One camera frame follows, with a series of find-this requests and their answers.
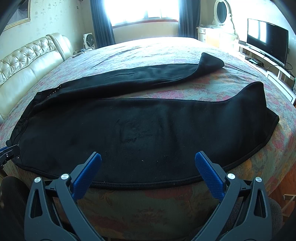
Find black pants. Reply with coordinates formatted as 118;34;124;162
6;53;280;190

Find floral bedspread bed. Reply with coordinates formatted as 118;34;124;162
1;37;295;240

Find cream tufted leather headboard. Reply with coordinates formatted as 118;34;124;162
0;33;73;122

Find white box fan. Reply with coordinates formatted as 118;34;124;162
83;33;95;50

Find white tv stand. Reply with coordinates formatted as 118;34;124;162
237;43;295;105

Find left blue curtain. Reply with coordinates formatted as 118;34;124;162
90;0;115;48

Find blue curtain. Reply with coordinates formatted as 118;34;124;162
90;0;115;48
178;0;201;39

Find black flat television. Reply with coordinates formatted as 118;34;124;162
246;19;288;67

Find white oval mirror dresser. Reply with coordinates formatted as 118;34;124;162
197;1;238;51

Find right blue curtain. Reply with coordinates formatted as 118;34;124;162
178;0;201;39

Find framed wall picture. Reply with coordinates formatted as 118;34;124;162
4;0;31;31

